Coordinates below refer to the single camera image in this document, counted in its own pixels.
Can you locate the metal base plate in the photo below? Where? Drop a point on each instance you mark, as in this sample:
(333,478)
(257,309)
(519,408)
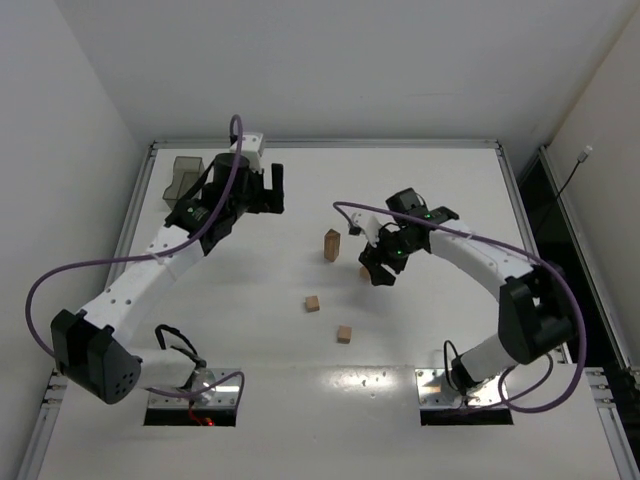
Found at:
(435,393)
(217,389)

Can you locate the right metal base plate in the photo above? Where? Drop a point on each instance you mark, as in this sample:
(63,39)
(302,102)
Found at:
(435,393)

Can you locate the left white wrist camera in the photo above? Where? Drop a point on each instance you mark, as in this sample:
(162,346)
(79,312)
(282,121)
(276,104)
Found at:
(252,148)

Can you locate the long striped wood block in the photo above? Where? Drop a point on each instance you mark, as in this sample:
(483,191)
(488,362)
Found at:
(332,237)

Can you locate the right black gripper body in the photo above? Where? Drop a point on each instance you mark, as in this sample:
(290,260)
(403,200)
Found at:
(379,258)

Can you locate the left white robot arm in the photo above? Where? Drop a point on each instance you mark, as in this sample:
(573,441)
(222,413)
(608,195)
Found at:
(91,347)

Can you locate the grey translucent plastic bin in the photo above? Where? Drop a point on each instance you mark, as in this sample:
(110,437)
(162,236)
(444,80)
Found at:
(186,171)

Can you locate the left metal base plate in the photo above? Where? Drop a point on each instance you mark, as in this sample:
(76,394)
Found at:
(217,389)

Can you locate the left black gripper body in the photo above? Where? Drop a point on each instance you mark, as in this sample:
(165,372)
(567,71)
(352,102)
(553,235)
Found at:
(265,195)

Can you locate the long plain wood block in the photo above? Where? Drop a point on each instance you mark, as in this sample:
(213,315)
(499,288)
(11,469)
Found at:
(331,249)

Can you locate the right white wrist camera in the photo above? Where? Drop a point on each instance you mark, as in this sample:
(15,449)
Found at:
(369,227)

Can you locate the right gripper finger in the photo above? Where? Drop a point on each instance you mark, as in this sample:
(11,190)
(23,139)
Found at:
(369,257)
(379,274)

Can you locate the small wood cube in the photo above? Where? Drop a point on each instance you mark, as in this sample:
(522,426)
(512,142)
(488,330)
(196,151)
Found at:
(364,272)
(312,304)
(344,334)

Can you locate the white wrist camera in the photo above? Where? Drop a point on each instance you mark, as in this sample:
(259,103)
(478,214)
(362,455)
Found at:
(369,227)
(252,148)

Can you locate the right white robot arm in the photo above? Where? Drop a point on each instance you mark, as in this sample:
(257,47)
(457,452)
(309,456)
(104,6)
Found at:
(534,316)

